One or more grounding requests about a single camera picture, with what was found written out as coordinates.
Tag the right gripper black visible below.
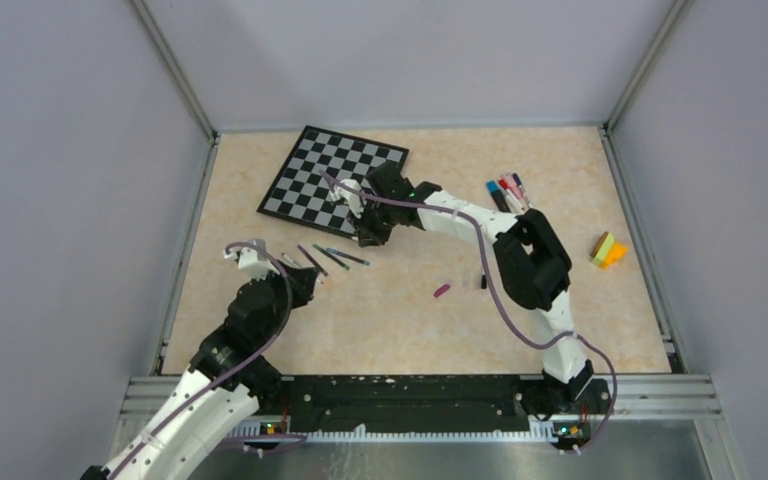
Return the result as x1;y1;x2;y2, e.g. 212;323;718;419
347;197;398;248

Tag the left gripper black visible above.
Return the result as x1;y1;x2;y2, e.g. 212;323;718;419
256;258;317;348

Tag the blue gel pen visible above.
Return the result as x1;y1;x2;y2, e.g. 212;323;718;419
326;248;371;266

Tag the purple gel pen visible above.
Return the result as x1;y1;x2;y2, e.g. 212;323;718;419
296;244;329;277

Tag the green gel pen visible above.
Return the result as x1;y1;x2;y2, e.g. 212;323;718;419
312;243;351;271

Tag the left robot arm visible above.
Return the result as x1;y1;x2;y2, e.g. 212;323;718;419
83;263;318;479

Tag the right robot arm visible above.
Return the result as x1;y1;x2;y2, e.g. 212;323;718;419
330;164;594;412

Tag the black grey chessboard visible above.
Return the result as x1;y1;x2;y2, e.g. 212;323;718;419
257;126;409;238

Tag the black highlighter blue cap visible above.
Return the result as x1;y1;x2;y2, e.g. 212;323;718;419
486;180;510;213

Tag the white marker red cap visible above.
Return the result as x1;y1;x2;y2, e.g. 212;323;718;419
497;177;525;213

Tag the thin marker pink cap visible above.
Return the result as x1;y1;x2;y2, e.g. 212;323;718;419
500;173;531;211

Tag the thin marker navy cap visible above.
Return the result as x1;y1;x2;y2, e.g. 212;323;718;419
511;173;533;209

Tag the yellow orange block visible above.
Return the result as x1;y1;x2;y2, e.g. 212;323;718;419
590;231;629;269

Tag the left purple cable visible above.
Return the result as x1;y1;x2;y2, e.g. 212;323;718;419
105;240;309;480

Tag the purple cable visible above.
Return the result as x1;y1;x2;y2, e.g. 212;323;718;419
319;170;618;455
105;240;309;480

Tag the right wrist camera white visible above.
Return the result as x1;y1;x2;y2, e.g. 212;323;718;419
328;179;364;219

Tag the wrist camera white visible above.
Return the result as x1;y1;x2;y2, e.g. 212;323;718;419
328;179;364;219
223;239;282;280

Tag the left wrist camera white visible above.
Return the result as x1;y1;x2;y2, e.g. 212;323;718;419
223;239;282;280

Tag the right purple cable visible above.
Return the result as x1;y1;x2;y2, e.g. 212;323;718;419
319;170;618;455

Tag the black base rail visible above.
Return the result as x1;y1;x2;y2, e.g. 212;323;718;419
232;374;611;440

